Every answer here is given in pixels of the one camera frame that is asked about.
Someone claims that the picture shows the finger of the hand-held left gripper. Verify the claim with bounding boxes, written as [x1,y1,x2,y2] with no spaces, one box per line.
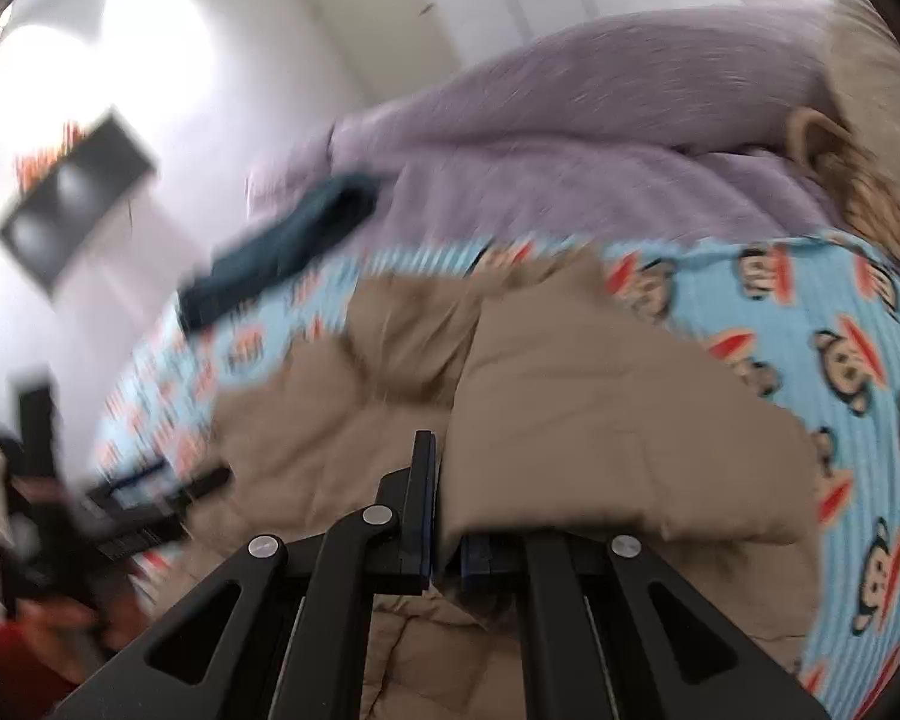
[94,502,192,563]
[109,463,232,503]

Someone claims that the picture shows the tan padded jacket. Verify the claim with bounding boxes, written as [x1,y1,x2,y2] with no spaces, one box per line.
[187,251,822,720]

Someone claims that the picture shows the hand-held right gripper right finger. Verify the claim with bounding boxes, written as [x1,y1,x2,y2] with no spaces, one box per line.
[457,516,833,720]

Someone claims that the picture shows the dark teal cloth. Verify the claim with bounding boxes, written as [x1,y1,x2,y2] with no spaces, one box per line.
[176,172,382,335]

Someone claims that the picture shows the purple fleece blanket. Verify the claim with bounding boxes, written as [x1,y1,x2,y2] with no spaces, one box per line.
[247,4,856,256]

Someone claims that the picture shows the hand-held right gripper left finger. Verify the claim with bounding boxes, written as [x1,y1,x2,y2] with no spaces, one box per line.
[49,430,440,720]

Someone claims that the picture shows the dark wall panel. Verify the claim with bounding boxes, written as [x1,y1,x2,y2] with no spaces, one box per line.
[0,109,160,291]

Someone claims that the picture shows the blue monkey print bed sheet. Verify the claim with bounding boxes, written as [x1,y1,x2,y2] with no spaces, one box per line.
[94,236,900,720]

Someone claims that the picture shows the person's left forearm red sleeve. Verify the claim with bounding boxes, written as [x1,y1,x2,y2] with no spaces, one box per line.
[0,600,102,698]

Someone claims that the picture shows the beige plush toy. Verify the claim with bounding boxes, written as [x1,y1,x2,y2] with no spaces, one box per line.
[784,0,900,271]

